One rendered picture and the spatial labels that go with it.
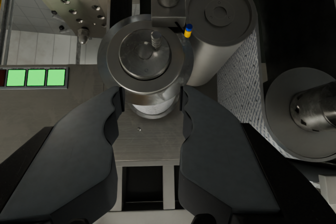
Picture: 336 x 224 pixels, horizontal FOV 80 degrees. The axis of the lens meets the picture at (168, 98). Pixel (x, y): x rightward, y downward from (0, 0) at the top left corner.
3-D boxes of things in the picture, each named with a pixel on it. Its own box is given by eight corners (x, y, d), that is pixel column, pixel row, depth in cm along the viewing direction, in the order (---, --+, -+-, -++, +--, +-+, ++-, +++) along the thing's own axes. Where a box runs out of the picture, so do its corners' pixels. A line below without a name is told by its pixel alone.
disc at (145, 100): (189, 11, 33) (198, 102, 30) (189, 13, 33) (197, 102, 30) (96, 15, 32) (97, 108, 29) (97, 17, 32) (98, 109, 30)
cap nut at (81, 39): (87, 28, 64) (86, 41, 63) (91, 34, 68) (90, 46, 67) (75, 28, 64) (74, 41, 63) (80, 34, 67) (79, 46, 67)
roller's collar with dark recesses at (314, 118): (365, 79, 26) (375, 130, 25) (326, 90, 32) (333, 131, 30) (316, 80, 25) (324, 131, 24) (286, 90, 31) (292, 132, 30)
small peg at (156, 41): (160, 29, 27) (162, 39, 26) (160, 39, 29) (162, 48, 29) (150, 30, 27) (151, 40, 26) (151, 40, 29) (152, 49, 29)
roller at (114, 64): (181, 19, 31) (186, 91, 29) (172, 71, 57) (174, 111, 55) (106, 21, 31) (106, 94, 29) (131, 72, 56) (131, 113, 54)
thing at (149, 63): (108, 46, 29) (151, 18, 30) (111, 51, 31) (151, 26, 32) (137, 87, 28) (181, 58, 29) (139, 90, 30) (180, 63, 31)
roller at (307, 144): (346, 66, 32) (363, 157, 30) (266, 96, 57) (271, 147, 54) (260, 67, 32) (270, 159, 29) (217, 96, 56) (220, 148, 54)
